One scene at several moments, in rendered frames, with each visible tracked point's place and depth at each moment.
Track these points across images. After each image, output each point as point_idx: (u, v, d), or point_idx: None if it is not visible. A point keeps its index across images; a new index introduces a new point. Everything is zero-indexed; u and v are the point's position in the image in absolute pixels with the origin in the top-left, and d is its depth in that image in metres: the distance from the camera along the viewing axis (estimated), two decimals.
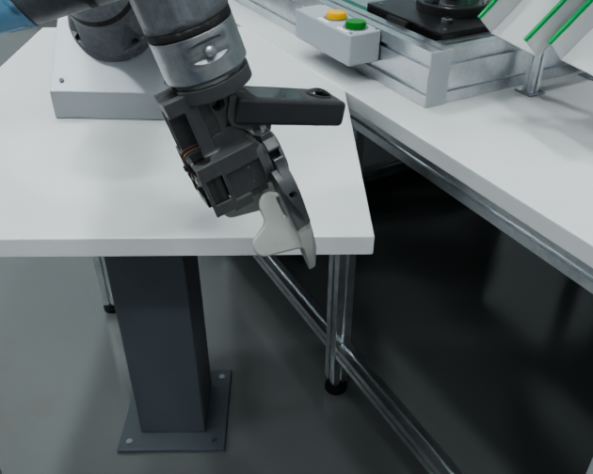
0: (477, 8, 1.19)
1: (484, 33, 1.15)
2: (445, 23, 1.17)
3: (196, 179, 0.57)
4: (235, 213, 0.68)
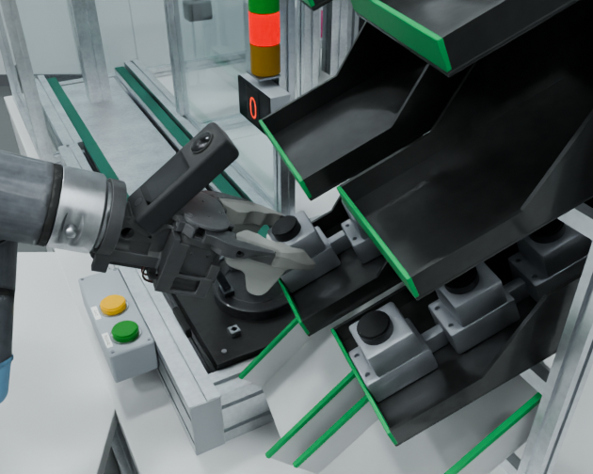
0: (277, 308, 0.97)
1: None
2: (232, 331, 0.95)
3: (165, 286, 0.62)
4: None
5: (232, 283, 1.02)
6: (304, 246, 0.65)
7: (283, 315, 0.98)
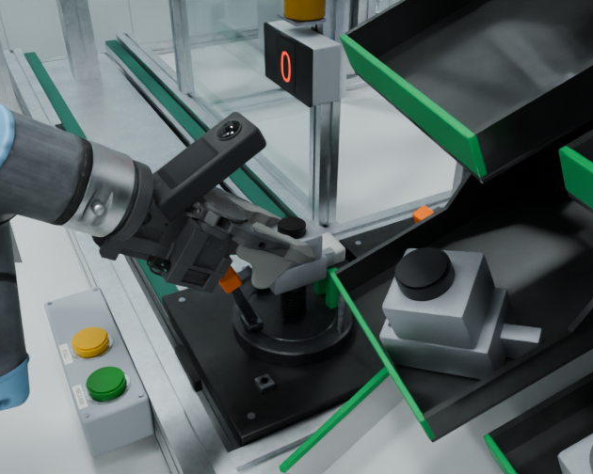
0: (325, 350, 0.68)
1: (328, 412, 0.64)
2: (263, 384, 0.66)
3: (172, 278, 0.59)
4: None
5: (260, 311, 0.72)
6: None
7: (333, 358, 0.69)
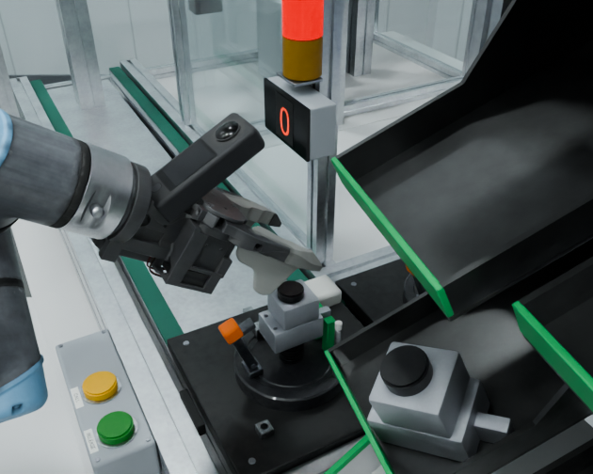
0: (321, 395, 0.72)
1: (324, 456, 0.68)
2: (263, 429, 0.70)
3: (171, 279, 0.59)
4: None
5: (260, 356, 0.76)
6: (305, 311, 0.70)
7: (329, 402, 0.73)
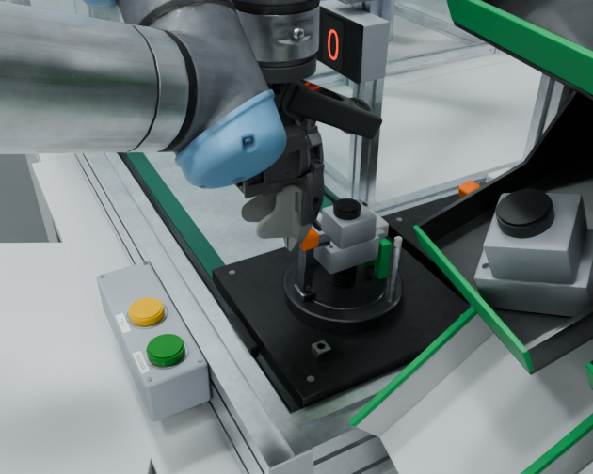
0: (378, 317, 0.69)
1: (384, 376, 0.66)
2: (319, 350, 0.67)
3: None
4: (252, 218, 0.65)
5: None
6: (362, 229, 0.68)
7: (386, 326, 0.71)
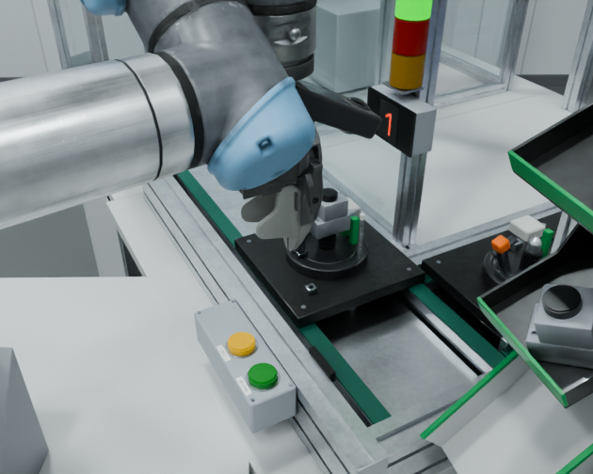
0: (349, 268, 1.02)
1: (438, 398, 0.83)
2: (309, 290, 1.00)
3: None
4: (251, 218, 0.65)
5: (304, 246, 1.07)
6: (338, 209, 1.01)
7: (355, 276, 1.03)
